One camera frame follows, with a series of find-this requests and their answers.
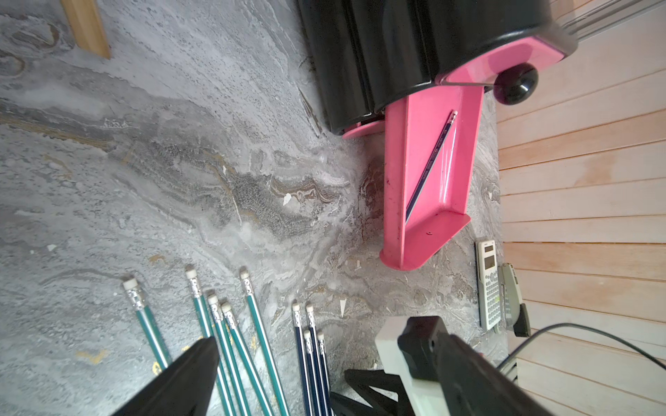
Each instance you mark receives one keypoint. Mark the black drawer cabinet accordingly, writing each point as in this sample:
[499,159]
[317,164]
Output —
[370,54]

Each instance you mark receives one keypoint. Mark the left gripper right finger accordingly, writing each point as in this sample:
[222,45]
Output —
[472,386]

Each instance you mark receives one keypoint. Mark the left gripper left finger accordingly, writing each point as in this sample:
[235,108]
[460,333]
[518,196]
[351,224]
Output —
[184,388]

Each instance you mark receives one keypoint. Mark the grey stapler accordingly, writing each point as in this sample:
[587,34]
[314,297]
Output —
[517,317]

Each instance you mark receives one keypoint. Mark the pink bottom drawer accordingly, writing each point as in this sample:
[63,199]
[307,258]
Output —
[361,130]

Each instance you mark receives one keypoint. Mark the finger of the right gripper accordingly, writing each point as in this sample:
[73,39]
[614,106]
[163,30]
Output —
[384,394]

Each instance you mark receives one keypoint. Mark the green pencil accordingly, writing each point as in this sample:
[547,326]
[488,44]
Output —
[226,346]
[271,365]
[246,359]
[206,326]
[149,325]

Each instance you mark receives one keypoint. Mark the white calculator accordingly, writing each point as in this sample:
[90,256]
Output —
[488,284]

